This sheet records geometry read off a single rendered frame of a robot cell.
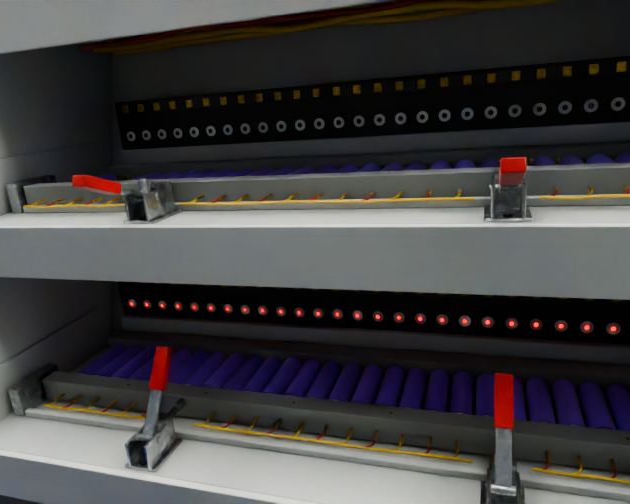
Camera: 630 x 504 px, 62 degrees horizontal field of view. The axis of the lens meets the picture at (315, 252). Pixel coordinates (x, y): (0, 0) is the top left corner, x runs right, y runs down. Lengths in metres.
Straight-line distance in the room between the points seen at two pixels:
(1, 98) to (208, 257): 0.28
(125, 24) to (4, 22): 0.12
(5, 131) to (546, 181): 0.48
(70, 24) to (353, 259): 0.30
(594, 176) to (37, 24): 0.44
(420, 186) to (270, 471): 0.24
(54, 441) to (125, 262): 0.18
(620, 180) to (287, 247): 0.22
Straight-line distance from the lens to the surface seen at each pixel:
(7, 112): 0.59
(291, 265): 0.37
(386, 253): 0.34
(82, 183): 0.38
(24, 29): 0.53
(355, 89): 0.53
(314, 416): 0.45
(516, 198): 0.37
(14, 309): 0.59
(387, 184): 0.39
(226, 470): 0.44
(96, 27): 0.48
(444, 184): 0.39
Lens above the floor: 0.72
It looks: 2 degrees down
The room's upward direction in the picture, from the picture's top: straight up
